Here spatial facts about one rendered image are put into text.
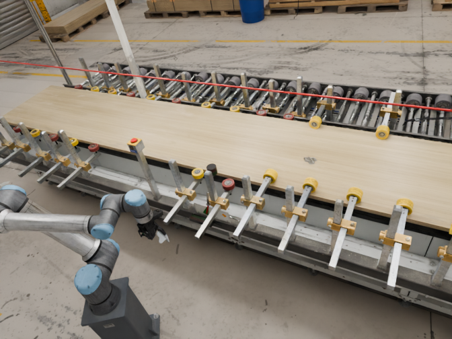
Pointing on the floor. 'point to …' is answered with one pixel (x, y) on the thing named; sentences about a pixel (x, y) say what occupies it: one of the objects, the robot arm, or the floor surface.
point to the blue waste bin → (251, 11)
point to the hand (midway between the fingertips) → (158, 237)
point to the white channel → (126, 46)
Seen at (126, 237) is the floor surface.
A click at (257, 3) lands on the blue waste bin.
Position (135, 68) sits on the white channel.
